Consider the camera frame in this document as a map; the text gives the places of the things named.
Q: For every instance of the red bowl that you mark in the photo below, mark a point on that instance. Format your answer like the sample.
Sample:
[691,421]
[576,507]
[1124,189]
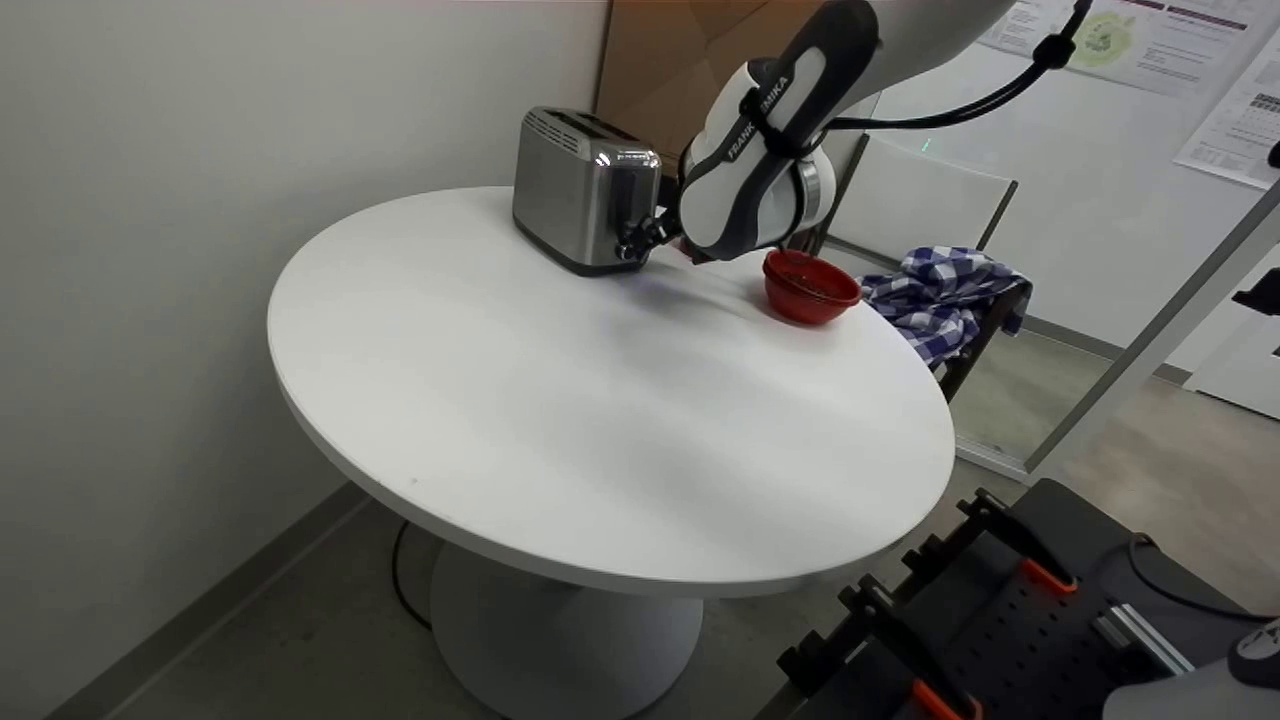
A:
[811,284]

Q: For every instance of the white panel with black frame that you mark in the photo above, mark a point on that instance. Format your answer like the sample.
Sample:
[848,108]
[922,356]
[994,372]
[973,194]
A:
[922,202]

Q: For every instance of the narrow wall poster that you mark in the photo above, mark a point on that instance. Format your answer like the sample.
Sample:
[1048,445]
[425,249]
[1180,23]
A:
[1243,127]

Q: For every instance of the wide wall poster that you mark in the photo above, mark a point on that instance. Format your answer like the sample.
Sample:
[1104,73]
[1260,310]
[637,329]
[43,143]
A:
[1161,45]

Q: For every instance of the black stand under cloth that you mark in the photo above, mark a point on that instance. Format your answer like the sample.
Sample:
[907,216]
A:
[994,325]

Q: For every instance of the white table pedestal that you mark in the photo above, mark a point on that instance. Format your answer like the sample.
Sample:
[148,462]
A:
[563,643]

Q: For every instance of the aluminium rail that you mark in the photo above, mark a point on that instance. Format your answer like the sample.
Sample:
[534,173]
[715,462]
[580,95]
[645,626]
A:
[1144,637]

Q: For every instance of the black clamp with orange tip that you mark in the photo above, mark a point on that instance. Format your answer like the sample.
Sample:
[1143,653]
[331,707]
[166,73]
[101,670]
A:
[907,646]
[1021,542]

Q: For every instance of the blue white checkered cloth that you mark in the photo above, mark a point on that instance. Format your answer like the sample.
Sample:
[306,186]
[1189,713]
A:
[947,303]

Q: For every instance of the grey metal pole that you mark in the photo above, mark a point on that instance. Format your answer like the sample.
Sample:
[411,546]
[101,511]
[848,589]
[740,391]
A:
[1161,325]

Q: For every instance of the stainless steel toaster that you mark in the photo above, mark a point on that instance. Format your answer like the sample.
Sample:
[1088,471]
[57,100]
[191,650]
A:
[576,186]

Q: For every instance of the black perforated cart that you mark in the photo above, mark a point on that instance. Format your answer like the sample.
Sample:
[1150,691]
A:
[1015,643]

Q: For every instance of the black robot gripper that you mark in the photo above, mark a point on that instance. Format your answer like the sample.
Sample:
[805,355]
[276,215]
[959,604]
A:
[669,229]

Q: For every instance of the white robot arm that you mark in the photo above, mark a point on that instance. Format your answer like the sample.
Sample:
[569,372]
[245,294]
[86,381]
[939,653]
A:
[773,144]

